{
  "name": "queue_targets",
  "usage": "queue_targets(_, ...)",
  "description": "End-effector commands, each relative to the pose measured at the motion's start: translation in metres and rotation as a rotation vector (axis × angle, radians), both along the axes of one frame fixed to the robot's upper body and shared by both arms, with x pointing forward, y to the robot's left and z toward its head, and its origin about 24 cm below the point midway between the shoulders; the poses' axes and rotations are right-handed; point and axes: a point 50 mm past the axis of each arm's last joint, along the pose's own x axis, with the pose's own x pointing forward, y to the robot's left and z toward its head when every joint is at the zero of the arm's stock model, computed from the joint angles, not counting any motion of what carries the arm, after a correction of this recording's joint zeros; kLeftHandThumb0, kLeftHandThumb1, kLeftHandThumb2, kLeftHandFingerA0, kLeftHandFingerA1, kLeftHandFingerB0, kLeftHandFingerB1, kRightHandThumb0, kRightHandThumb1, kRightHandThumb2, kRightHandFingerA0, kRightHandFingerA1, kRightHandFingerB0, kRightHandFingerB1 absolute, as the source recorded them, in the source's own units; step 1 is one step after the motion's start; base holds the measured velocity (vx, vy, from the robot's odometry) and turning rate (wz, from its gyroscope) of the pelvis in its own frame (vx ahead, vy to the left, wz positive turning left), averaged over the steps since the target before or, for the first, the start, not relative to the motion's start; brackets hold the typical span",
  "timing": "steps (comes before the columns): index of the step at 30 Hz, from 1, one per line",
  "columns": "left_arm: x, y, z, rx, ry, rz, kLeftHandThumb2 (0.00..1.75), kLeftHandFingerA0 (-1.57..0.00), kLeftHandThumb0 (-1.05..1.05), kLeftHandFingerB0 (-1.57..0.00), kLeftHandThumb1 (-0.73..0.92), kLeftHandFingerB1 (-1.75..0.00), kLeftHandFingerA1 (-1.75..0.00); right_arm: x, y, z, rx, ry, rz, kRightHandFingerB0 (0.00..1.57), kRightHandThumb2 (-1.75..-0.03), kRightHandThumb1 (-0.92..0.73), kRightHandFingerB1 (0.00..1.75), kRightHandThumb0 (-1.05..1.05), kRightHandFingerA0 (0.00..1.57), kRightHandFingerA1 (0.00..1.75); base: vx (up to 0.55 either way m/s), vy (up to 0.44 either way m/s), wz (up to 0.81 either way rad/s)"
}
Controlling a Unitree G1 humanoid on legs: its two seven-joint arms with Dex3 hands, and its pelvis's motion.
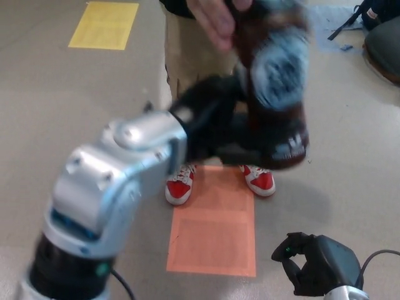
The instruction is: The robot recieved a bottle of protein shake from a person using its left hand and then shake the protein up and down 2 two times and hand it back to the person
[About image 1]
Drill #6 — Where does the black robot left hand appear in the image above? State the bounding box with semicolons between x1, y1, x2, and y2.
168;74;267;167

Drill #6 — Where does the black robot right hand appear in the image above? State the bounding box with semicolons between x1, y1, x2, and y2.
271;231;365;296

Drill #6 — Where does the person's bare right hand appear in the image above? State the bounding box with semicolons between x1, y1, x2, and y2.
189;0;254;52

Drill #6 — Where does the brown protein shake bottle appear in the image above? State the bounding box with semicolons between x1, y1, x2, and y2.
232;0;313;171

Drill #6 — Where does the black shirt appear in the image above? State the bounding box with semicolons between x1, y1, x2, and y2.
159;0;196;20

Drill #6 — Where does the red white sneaker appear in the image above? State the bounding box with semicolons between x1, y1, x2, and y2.
164;163;198;206
238;164;277;198

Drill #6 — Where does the blue floor sheet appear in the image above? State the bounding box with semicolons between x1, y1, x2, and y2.
307;4;367;54

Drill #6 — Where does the orange floor sheet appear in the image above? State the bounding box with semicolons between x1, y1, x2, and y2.
165;165;258;278

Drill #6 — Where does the yellow floor sheet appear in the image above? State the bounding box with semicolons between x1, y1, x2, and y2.
67;1;140;51

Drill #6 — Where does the black backpack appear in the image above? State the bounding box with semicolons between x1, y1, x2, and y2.
327;0;400;41

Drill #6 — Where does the grey round chair seat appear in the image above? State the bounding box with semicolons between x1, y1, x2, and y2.
362;21;400;85

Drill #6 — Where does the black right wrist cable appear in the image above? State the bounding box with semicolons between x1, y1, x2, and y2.
358;248;400;292

